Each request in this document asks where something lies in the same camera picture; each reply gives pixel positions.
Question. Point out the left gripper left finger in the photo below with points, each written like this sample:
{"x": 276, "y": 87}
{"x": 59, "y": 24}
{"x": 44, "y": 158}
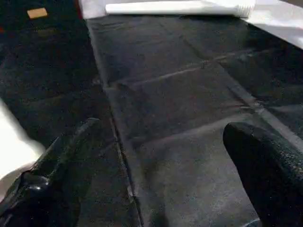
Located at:
{"x": 47, "y": 184}

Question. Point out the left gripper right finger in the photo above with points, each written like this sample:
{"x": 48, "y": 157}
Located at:
{"x": 272, "y": 184}

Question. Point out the white plastic table top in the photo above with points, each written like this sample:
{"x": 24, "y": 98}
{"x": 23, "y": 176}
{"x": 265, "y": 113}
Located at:
{"x": 11, "y": 142}

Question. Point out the white plastic table leg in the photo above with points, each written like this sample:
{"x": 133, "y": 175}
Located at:
{"x": 177, "y": 8}

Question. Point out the black quilted mat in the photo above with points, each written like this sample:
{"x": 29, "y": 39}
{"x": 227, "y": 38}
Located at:
{"x": 177, "y": 94}

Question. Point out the white flat board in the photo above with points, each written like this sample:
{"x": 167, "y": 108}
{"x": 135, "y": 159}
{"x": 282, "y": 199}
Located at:
{"x": 279, "y": 23}

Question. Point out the small gold label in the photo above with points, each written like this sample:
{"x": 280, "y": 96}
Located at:
{"x": 37, "y": 12}

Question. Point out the pale panel with holes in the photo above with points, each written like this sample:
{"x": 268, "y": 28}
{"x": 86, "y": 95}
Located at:
{"x": 92, "y": 9}

